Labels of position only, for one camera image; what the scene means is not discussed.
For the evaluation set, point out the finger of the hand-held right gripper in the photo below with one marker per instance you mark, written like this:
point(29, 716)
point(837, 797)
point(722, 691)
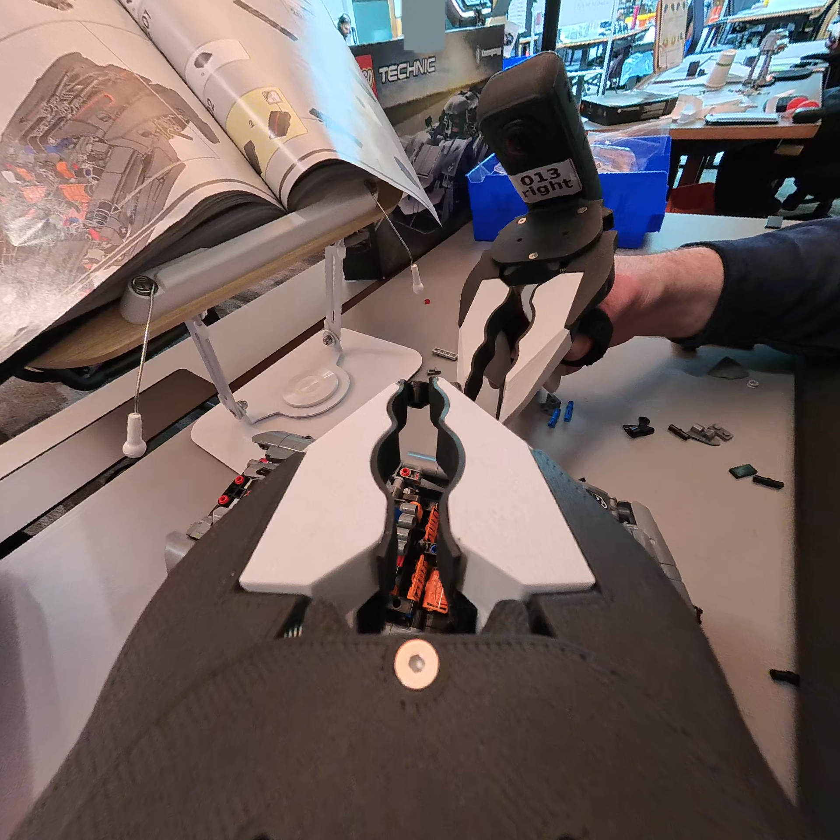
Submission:
point(476, 321)
point(544, 334)

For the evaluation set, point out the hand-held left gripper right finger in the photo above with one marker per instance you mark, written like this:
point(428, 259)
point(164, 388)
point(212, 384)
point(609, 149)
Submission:
point(518, 525)

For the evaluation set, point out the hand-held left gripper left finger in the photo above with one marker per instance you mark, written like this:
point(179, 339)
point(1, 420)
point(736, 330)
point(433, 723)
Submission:
point(315, 525)

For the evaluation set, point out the grey orange lego car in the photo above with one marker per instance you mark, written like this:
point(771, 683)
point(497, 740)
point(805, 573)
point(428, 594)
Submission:
point(420, 525)

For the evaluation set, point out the blue lego axle connector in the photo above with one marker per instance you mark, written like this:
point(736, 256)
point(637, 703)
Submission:
point(562, 413)

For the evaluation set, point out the short black lego connector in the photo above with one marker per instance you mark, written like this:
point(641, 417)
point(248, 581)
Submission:
point(677, 432)

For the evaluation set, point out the dark grey curved lego panel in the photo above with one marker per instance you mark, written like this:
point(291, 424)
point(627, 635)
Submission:
point(727, 369)

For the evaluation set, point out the grey studded lego plate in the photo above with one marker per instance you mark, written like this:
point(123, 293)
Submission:
point(710, 433)

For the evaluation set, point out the black lego tile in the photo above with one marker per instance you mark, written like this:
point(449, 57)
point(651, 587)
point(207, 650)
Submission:
point(743, 470)

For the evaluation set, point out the black lego pin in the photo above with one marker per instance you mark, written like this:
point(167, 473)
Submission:
point(768, 482)
point(784, 676)

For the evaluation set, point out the person's right hand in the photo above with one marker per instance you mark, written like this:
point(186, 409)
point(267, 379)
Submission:
point(656, 295)

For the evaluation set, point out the black flat box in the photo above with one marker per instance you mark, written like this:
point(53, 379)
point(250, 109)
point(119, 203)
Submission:
point(627, 108)

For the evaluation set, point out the black pole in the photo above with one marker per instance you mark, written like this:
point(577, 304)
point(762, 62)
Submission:
point(551, 26)

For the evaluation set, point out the dark printed box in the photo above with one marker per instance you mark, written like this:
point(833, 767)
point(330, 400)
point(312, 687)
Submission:
point(446, 138)

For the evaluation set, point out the white book stand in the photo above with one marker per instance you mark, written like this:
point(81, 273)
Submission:
point(380, 367)

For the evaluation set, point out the blue storage bin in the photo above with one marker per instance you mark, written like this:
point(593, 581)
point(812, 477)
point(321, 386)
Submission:
point(630, 197)

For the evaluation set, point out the pale paper cup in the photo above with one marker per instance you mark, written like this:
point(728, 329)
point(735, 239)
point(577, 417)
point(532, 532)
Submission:
point(720, 69)

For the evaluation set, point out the wooden background table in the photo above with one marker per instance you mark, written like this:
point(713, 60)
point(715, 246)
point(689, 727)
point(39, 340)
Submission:
point(741, 131)

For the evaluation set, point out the grey walker model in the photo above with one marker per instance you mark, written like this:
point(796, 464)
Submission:
point(766, 59)

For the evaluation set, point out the black office chair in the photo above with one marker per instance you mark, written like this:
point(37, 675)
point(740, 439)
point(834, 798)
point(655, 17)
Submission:
point(774, 177)

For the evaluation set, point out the red round object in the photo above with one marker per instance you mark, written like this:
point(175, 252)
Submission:
point(804, 103)

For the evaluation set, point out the open instruction booklet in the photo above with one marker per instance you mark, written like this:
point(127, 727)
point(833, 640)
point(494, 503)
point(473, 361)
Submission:
point(131, 131)

